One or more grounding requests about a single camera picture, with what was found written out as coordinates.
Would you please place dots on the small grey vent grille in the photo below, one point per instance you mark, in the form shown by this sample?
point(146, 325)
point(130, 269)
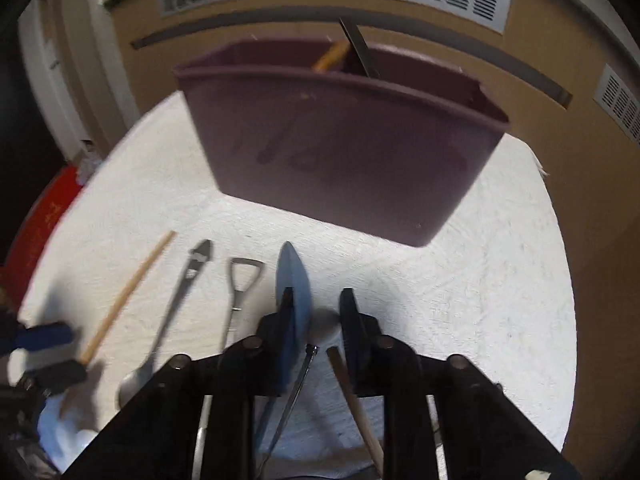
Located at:
point(617, 97)

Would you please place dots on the wooden chopstick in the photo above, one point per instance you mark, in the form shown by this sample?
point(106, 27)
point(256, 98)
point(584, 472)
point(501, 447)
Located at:
point(125, 292)
point(360, 420)

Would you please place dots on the white door frame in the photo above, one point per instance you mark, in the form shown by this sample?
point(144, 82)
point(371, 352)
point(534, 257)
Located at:
point(65, 100)

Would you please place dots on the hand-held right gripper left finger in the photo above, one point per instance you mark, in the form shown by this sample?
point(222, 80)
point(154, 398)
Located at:
point(292, 290)

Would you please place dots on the wooden cabinet front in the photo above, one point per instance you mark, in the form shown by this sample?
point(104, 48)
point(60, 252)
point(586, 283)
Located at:
point(575, 50)

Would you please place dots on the wooden spoon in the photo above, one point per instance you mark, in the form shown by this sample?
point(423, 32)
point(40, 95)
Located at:
point(330, 57)

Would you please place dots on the black utensil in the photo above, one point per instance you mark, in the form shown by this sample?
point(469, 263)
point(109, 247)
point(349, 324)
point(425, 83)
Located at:
point(357, 47)

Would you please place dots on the slim metal utensil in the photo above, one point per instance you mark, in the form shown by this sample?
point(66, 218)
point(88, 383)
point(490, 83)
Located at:
point(300, 385)

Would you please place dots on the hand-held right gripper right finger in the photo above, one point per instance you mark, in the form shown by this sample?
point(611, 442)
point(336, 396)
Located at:
point(352, 330)

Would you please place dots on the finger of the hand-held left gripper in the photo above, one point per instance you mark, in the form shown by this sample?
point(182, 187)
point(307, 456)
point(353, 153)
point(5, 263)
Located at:
point(60, 377)
point(45, 336)

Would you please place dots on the white towel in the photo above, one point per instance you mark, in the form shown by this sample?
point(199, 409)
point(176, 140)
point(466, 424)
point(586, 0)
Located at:
point(475, 310)

